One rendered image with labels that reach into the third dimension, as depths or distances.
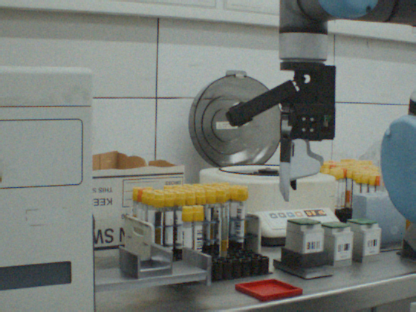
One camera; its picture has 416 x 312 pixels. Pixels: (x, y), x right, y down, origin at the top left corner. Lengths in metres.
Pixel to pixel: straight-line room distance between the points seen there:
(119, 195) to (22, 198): 0.39
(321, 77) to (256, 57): 0.67
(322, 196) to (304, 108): 0.36
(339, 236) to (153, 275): 0.36
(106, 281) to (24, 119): 0.23
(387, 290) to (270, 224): 0.30
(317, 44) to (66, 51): 0.62
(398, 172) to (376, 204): 0.52
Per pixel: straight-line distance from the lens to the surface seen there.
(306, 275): 1.05
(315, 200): 1.36
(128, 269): 0.91
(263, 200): 1.30
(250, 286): 1.00
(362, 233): 1.17
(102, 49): 1.51
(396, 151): 0.75
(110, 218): 1.16
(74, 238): 0.82
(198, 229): 1.00
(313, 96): 1.06
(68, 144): 0.80
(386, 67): 2.00
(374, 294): 1.06
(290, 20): 1.05
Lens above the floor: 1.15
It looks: 6 degrees down
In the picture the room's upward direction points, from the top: 1 degrees clockwise
